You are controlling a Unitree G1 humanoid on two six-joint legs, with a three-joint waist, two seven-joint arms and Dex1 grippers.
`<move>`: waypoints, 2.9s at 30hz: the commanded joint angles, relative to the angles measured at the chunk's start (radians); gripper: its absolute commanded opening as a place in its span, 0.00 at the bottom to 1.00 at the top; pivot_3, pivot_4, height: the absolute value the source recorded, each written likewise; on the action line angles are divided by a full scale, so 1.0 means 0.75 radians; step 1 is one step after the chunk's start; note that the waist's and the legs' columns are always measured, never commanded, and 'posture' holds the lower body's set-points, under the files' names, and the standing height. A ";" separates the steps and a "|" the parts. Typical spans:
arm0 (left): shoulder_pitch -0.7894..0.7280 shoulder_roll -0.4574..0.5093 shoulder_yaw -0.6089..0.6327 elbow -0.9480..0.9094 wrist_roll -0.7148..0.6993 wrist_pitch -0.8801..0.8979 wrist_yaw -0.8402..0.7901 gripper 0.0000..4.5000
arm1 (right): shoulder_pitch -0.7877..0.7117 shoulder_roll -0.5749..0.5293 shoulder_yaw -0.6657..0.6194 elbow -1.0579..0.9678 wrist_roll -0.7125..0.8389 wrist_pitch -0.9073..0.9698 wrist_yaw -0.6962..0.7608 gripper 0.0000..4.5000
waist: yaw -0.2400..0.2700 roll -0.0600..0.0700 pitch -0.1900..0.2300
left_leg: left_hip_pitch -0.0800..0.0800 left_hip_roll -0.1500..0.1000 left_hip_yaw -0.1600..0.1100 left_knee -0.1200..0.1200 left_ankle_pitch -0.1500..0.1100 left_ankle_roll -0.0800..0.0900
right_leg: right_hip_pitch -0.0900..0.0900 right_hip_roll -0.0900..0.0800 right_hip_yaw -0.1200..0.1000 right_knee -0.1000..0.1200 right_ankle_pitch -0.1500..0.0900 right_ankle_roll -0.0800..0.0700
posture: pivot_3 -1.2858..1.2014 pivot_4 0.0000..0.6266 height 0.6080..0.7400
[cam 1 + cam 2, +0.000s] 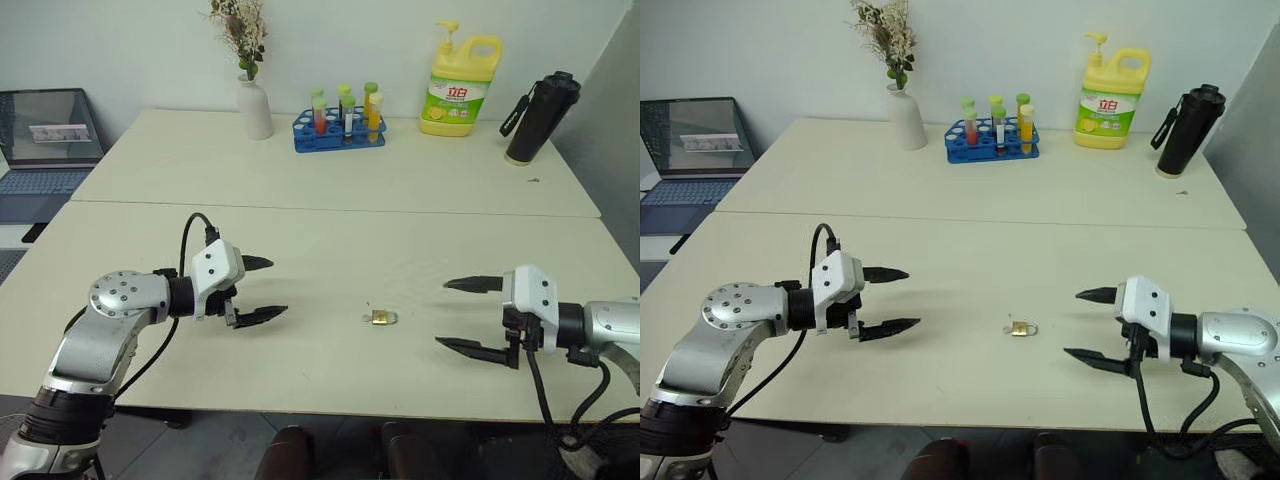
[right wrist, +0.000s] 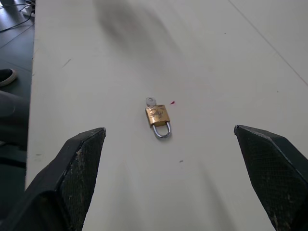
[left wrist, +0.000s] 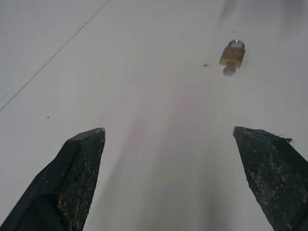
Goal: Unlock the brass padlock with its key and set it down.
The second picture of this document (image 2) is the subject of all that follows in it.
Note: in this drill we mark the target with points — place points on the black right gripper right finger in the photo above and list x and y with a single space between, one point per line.
274 168

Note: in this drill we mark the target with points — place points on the white power strip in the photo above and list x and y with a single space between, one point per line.
29 10

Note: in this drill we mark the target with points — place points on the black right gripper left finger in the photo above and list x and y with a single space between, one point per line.
57 183

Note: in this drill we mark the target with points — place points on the brass padlock with steel shackle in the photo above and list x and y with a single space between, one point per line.
158 118

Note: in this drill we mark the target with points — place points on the silver key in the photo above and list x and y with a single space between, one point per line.
150 101

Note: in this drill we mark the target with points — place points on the dark shoe with white sole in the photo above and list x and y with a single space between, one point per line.
6 76

